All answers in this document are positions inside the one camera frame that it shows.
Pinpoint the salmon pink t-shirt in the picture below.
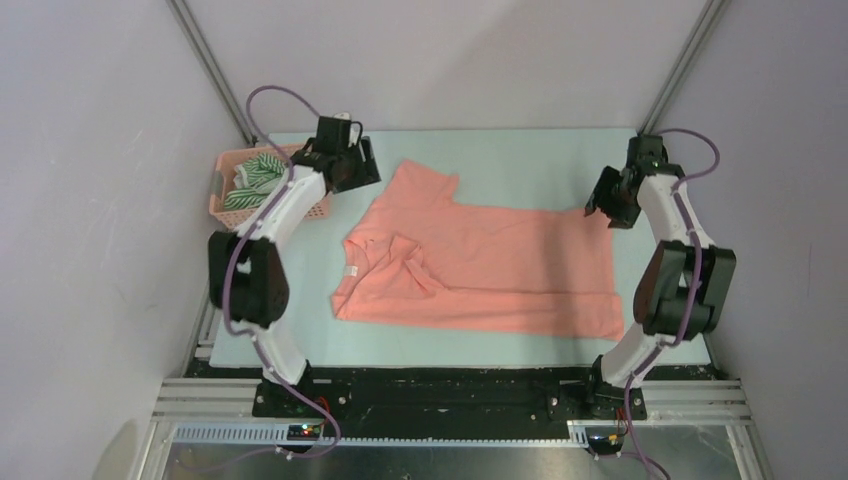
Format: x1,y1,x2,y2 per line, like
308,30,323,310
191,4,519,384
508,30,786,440
331,160,624,341

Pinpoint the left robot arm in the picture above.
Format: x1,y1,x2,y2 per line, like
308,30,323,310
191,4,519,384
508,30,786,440
208,114,381,417

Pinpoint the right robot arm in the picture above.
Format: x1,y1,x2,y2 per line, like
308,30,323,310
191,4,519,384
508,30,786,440
581,134,737,418

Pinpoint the pink plastic laundry basket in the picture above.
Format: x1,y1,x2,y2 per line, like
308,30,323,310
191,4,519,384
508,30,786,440
209,146,289,230

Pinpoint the green white striped garment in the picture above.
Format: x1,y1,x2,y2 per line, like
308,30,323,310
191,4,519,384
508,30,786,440
224,152,289,211

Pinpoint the right small circuit board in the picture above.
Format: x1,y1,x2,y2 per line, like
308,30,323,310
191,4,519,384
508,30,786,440
587,433,627,450

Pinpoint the small circuit board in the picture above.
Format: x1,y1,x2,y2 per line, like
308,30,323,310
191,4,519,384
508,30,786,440
587,433,627,450
286,423,323,442

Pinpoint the left small circuit board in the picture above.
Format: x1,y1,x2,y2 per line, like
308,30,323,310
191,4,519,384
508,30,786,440
286,423,323,442

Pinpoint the right aluminium corner post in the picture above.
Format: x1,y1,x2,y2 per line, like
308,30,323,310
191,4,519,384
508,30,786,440
638,0,732,134

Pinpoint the aluminium corner post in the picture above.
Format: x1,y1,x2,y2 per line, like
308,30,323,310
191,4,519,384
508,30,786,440
165,0,257,147
638,0,732,134

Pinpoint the left aluminium corner post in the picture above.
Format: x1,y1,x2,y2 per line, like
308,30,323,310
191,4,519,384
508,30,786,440
165,0,257,147

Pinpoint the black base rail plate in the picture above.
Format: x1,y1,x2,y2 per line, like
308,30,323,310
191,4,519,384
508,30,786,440
159,365,714,443

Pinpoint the aluminium toothed cable duct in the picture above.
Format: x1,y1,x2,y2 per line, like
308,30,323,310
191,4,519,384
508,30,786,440
172,423,598,449

